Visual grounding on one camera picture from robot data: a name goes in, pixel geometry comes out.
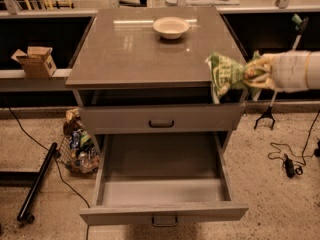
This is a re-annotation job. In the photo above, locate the white paper bowl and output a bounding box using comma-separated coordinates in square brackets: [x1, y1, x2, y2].
[153, 17, 190, 40]

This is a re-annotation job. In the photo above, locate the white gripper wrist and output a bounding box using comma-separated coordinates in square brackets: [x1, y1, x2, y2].
[243, 51, 311, 93]

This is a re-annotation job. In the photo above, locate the black floor cable left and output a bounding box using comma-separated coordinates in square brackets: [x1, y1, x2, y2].
[6, 105, 92, 240]

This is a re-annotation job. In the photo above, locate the closed grey upper drawer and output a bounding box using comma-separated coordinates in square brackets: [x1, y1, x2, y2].
[79, 104, 244, 135]

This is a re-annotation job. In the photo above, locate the wire basket of snacks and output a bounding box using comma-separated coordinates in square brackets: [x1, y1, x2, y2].
[59, 108, 100, 174]

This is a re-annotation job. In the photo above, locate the open cardboard box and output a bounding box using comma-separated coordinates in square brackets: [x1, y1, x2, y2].
[11, 46, 57, 79]

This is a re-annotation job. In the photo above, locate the green jalapeno chip bag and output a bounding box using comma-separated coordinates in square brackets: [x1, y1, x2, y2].
[205, 52, 261, 104]

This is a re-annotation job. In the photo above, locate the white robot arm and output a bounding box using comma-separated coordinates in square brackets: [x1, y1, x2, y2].
[243, 50, 320, 93]

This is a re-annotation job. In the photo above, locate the open grey middle drawer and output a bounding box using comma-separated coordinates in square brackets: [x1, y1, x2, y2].
[80, 132, 248, 227]

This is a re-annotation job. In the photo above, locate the reacher grabber tool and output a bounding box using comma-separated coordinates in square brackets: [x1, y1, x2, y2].
[254, 14, 309, 129]

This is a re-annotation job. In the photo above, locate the black pole on wheels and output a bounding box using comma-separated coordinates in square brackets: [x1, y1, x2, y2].
[17, 142, 57, 223]

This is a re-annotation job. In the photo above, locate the grey drawer cabinet with countertop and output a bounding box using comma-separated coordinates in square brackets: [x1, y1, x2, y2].
[65, 6, 257, 227]

